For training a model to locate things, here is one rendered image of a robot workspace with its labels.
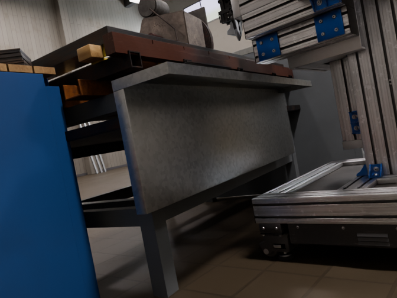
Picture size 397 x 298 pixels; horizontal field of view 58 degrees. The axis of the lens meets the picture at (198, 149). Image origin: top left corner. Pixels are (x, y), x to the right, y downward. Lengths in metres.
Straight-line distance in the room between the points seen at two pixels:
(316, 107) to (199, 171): 1.38
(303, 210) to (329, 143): 1.26
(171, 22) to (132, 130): 5.46
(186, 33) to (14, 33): 7.62
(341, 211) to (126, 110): 0.71
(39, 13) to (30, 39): 1.03
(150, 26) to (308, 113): 4.56
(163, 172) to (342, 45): 0.77
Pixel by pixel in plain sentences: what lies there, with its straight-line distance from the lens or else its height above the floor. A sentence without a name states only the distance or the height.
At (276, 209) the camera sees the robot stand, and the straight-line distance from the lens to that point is 1.29.
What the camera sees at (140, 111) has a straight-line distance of 1.04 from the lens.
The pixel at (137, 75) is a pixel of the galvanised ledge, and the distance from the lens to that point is 0.98.
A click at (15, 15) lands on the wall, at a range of 13.13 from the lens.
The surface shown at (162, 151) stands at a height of 0.46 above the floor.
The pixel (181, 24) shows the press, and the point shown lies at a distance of 6.29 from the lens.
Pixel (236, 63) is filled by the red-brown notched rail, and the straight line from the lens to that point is 1.74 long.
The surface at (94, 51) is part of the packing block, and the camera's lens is 1.16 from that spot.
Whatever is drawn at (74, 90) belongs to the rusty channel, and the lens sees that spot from 1.25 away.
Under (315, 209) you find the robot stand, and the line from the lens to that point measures 1.23.
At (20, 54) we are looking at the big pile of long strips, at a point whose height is 0.83.
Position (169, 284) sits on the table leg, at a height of 0.04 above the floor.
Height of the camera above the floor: 0.47
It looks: 1 degrees down
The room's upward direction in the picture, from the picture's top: 11 degrees counter-clockwise
